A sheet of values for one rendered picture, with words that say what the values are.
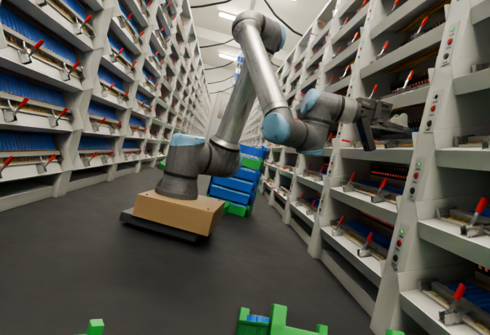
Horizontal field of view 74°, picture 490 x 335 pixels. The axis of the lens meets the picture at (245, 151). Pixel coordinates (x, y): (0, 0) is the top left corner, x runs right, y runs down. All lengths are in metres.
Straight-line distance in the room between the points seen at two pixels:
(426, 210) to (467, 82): 0.34
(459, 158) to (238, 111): 0.87
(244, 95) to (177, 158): 0.39
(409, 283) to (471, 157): 0.37
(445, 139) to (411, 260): 0.33
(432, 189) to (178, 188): 0.92
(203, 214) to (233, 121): 0.44
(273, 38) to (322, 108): 0.47
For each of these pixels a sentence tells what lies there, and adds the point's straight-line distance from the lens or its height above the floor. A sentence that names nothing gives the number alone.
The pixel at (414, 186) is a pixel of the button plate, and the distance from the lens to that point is 1.03.
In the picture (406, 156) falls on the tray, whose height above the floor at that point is 0.52.
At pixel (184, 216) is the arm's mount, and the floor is 0.11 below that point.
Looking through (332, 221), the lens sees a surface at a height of 0.19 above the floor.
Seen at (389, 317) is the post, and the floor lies 0.07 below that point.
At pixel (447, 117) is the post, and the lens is 1.03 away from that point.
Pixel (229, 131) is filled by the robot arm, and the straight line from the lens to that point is 1.46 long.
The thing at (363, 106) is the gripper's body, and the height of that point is 0.65.
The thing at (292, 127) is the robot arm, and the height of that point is 0.52.
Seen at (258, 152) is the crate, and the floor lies 0.43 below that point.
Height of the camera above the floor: 0.41
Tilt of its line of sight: level
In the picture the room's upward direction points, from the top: 14 degrees clockwise
